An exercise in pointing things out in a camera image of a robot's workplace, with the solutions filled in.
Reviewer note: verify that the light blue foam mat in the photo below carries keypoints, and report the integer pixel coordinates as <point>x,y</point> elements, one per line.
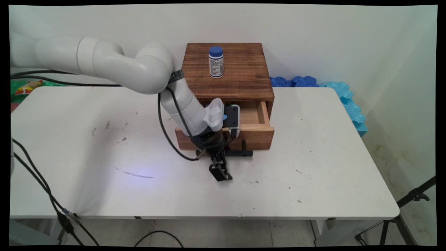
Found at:
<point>350,104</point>

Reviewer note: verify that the brown wooden drawer box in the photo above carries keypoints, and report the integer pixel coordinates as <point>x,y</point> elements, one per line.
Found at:
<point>240,75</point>

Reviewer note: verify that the black tripod stand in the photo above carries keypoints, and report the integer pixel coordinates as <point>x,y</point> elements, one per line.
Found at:
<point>400,216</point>

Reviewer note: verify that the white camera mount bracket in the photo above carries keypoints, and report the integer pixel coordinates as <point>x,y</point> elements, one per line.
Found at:
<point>214,113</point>

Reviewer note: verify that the dark blue foam mat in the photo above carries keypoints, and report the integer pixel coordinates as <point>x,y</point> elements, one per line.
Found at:
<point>294,82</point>

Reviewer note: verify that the white bottle with blue cap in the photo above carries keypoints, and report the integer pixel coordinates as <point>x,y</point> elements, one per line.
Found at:
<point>216,62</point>

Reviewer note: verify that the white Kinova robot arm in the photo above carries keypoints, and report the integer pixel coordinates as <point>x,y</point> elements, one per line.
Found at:
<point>104,61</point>

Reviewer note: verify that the green snack bag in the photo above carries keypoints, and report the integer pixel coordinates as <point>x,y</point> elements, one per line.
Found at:
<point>22,89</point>

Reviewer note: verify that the white table leg panel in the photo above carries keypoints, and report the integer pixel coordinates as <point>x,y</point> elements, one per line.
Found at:
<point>345,233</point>

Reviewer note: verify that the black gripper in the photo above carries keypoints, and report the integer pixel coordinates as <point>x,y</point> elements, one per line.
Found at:
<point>209,139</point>

